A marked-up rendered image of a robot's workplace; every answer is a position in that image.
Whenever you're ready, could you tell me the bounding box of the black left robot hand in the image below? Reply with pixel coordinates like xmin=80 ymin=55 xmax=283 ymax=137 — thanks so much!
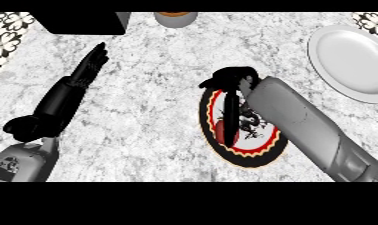
xmin=1 ymin=41 xmax=110 ymax=144

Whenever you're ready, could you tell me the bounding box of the black red patterned plate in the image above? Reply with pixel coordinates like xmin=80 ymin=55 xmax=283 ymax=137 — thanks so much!
xmin=197 ymin=86 xmax=289 ymax=169

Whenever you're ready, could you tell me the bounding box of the red bell pepper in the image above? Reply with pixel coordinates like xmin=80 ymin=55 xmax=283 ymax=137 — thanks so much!
xmin=213 ymin=120 xmax=241 ymax=144

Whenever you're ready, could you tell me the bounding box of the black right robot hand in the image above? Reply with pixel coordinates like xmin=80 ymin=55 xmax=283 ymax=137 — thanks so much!
xmin=197 ymin=66 xmax=262 ymax=149

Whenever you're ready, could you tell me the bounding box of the black box appliance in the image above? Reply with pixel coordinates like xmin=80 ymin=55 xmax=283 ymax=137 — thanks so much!
xmin=29 ymin=11 xmax=132 ymax=36

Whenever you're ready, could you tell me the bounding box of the grey round container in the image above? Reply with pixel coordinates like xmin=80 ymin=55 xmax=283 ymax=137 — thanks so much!
xmin=151 ymin=11 xmax=199 ymax=29

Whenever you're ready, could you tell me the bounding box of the white plate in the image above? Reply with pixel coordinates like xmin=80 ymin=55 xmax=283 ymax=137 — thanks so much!
xmin=305 ymin=24 xmax=378 ymax=105

